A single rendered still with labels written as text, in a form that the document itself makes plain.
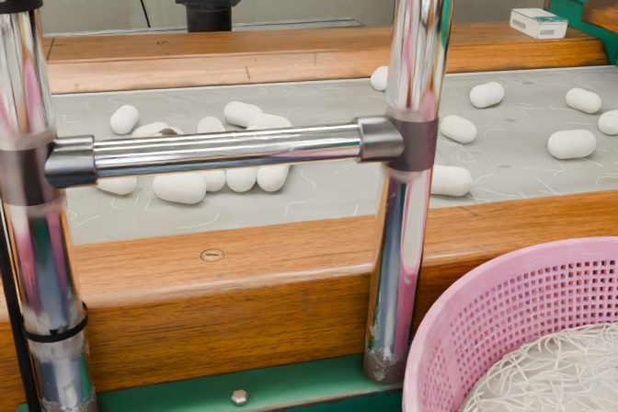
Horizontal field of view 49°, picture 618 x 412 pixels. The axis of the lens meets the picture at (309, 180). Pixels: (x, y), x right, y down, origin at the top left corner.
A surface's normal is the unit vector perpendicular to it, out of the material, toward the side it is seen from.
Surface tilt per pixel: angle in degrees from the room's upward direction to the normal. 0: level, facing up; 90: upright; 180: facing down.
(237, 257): 0
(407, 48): 90
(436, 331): 75
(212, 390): 0
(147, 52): 0
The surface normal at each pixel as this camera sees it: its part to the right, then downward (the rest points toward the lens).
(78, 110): 0.03, -0.90
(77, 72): 0.19, -0.32
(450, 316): 0.79, 0.04
